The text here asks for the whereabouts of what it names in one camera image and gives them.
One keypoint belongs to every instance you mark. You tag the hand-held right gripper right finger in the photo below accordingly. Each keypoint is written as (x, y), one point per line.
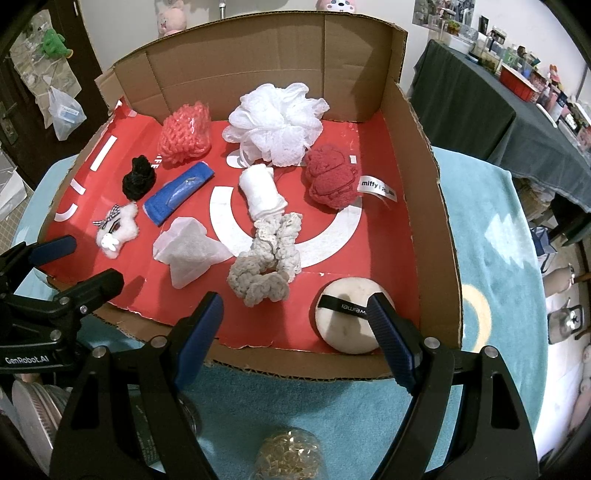
(392, 341)

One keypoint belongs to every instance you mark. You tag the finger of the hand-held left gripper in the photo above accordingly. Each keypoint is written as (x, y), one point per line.
(92, 290)
(53, 249)

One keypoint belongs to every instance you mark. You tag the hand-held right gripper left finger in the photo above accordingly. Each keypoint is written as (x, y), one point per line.
(198, 341)

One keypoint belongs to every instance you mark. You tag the beige powder puff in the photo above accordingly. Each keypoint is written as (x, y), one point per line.
(341, 323)

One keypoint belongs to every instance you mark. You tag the white fluffy bunny hair clip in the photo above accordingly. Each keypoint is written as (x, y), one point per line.
(117, 230)

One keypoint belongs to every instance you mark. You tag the grey-beige crochet scrunchie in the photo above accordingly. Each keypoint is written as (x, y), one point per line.
(254, 281)

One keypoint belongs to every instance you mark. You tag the cardboard box with red lining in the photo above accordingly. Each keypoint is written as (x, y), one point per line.
(360, 258)

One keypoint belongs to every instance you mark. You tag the white tissue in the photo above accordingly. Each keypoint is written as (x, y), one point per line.
(189, 251)

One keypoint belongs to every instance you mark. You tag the black scrunchie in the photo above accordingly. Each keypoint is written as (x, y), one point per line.
(137, 180)

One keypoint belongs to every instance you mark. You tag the blue cloth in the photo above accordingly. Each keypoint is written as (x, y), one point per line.
(175, 194)

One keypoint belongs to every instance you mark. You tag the cream crochet scrunchie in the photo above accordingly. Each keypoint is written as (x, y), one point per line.
(286, 240)

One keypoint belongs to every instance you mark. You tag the red plush toy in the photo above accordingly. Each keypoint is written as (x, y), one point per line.
(332, 177)

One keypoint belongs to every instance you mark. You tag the coral mesh bath sponge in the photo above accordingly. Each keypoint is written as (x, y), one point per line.
(184, 134)

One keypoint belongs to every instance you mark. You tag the white mesh bath pouf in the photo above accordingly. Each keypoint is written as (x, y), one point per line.
(277, 120)

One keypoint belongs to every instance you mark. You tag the clear plastic bag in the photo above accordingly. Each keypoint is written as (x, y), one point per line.
(67, 115)

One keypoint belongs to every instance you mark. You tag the small jar of gold rings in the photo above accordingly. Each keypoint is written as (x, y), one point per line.
(288, 457)

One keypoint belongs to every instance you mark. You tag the blue paper bag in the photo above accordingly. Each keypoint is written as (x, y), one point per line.
(544, 249)

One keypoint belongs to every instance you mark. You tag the hanging fabric organizer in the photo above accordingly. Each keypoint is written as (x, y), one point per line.
(32, 69)

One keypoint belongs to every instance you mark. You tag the dark brown door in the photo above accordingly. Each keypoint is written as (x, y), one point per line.
(81, 50)

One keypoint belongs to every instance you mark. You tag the green plush toy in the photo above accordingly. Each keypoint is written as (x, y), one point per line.
(55, 42)

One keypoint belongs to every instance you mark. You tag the dark table cloth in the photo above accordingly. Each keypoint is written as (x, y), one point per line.
(471, 106)

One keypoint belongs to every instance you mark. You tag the red container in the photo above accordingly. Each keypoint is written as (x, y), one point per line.
(517, 83)

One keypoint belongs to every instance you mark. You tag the photo poster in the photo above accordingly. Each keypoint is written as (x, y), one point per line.
(443, 10)

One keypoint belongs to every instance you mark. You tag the round pink plush toy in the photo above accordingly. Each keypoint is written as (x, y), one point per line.
(336, 4)

